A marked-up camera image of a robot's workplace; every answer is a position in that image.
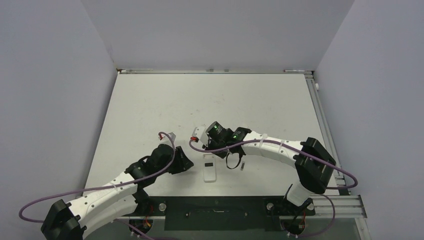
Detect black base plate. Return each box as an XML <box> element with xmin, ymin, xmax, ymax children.
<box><xmin>129</xmin><ymin>196</ymin><xmax>316</xmax><ymax>232</ymax></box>

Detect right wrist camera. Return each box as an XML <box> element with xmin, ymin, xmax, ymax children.
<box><xmin>190</xmin><ymin>125</ymin><xmax>209</xmax><ymax>147</ymax></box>

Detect purple cable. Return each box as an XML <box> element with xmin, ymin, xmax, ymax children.
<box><xmin>188</xmin><ymin>138</ymin><xmax>359</xmax><ymax>239</ymax></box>
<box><xmin>18</xmin><ymin>131</ymin><xmax>181</xmax><ymax>240</ymax></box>

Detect aluminium rail back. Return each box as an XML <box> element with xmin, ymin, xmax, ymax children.
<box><xmin>117</xmin><ymin>68</ymin><xmax>313</xmax><ymax>75</ymax></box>

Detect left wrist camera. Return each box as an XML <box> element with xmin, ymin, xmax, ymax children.
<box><xmin>158</xmin><ymin>131</ymin><xmax>176</xmax><ymax>142</ymax></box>

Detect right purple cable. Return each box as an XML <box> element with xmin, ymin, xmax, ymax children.
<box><xmin>188</xmin><ymin>138</ymin><xmax>359</xmax><ymax>239</ymax></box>

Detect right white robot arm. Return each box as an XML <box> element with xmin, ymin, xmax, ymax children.
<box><xmin>192</xmin><ymin>121</ymin><xmax>336</xmax><ymax>214</ymax></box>

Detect aluminium rail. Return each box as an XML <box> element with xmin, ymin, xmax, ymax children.
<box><xmin>117</xmin><ymin>68</ymin><xmax>313</xmax><ymax>75</ymax></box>
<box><xmin>304</xmin><ymin>71</ymin><xmax>367</xmax><ymax>219</ymax></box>

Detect aluminium rail right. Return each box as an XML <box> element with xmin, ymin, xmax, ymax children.
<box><xmin>304</xmin><ymin>71</ymin><xmax>367</xmax><ymax>219</ymax></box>

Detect white red remote control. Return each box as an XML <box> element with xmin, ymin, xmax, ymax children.
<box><xmin>203</xmin><ymin>153</ymin><xmax>217</xmax><ymax>183</ymax></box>

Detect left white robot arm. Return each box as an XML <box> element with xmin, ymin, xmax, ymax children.
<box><xmin>40</xmin><ymin>144</ymin><xmax>194</xmax><ymax>240</ymax></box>

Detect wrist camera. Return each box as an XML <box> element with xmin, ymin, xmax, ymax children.
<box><xmin>158</xmin><ymin>131</ymin><xmax>176</xmax><ymax>142</ymax></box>
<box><xmin>190</xmin><ymin>125</ymin><xmax>209</xmax><ymax>147</ymax></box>

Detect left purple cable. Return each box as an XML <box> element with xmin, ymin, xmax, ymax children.
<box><xmin>18</xmin><ymin>131</ymin><xmax>181</xmax><ymax>240</ymax></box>

